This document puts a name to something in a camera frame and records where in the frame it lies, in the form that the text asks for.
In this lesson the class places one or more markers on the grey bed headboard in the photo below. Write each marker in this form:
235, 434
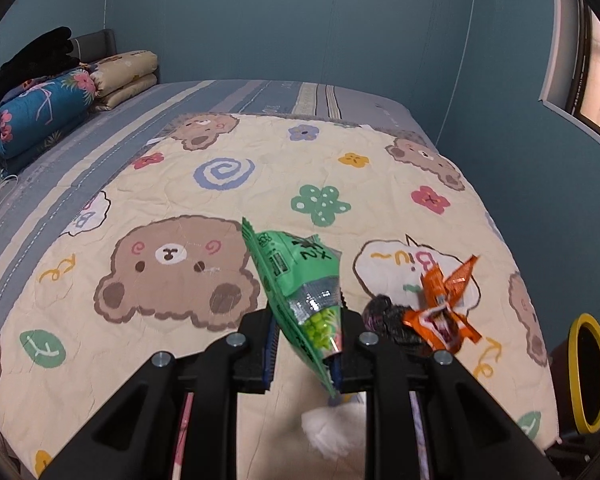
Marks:
94, 46

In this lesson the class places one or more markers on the green snack bag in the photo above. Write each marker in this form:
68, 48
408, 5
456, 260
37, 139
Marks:
301, 279

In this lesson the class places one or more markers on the window with dark frame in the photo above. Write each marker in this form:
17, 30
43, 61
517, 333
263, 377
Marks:
571, 86

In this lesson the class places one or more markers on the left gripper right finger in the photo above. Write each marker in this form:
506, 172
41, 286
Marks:
337, 345

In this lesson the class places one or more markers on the bear pattern cream quilt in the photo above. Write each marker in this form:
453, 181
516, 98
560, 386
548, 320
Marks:
135, 237

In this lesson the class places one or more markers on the yellow rimmed trash bin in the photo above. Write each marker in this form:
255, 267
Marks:
575, 369

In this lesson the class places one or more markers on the white plastic bag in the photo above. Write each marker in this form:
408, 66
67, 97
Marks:
336, 431

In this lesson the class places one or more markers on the bed with striped sheet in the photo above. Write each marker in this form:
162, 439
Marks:
130, 110

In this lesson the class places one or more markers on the black clothes pile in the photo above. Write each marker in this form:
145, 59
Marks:
47, 55

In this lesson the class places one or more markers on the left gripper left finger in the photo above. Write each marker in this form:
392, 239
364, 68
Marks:
269, 356

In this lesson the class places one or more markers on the beige folded blanket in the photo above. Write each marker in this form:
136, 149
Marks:
123, 76

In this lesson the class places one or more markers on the blue floral folded duvet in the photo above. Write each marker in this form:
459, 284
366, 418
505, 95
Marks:
33, 119

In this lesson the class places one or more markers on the pink cloth scrap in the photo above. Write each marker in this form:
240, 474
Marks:
182, 433

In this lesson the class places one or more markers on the orange snack wrapper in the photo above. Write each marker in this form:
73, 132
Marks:
440, 324

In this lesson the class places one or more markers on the black plastic bag purple print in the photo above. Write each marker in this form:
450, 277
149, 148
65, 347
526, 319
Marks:
385, 318

